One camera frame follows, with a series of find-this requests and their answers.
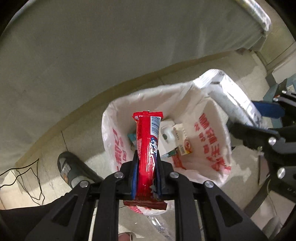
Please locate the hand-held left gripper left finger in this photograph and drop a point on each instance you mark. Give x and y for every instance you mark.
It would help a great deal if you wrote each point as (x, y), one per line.
(134, 183)

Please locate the blue snack packet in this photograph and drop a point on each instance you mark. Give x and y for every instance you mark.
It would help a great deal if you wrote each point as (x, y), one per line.
(131, 137)

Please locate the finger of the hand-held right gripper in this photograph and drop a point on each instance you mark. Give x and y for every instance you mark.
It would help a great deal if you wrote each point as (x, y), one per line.
(254, 136)
(268, 109)

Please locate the clear plastic wrapper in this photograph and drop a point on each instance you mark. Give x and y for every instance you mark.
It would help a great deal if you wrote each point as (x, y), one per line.
(161, 223)

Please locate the grey bed mattress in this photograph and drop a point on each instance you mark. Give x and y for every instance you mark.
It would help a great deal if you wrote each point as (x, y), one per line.
(92, 58)

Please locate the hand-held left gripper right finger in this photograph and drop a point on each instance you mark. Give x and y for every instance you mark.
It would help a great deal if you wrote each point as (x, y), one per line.
(159, 183)

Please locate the person's left hand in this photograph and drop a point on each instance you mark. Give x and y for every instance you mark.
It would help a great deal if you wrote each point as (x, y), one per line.
(126, 236)

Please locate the red snack packet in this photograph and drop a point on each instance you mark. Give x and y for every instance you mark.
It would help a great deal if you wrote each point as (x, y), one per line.
(146, 162)

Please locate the person's dark trouser leg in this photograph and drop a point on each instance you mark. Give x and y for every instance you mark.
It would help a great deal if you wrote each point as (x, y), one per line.
(23, 222)

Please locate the grey slipper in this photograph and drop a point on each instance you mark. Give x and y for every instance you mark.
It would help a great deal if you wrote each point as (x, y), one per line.
(74, 166)

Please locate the white plastic bag red print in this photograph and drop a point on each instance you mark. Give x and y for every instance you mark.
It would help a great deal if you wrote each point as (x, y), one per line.
(222, 139)

